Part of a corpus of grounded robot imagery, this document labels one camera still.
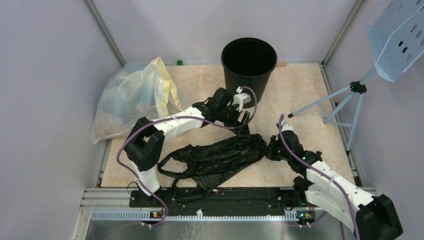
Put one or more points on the small wooden block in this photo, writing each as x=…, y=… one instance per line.
x=281, y=64

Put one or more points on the black plastic trash bag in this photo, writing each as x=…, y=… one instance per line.
x=212, y=165

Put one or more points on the perforated light blue panel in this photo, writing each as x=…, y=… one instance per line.
x=395, y=33

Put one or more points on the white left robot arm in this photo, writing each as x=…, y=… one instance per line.
x=144, y=144

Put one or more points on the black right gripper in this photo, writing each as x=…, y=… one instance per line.
x=269, y=149

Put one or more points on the white slotted cable duct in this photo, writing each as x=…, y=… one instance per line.
x=205, y=217

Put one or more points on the light blue tripod stand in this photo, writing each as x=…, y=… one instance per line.
x=354, y=88

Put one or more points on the black plastic trash bin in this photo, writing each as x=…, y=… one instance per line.
x=248, y=62

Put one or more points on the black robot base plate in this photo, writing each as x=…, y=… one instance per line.
x=225, y=202

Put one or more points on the translucent yellow plastic bag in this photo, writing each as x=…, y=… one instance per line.
x=136, y=91

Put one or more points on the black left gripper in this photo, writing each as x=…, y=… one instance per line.
x=234, y=107

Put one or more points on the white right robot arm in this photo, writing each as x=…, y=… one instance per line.
x=368, y=216

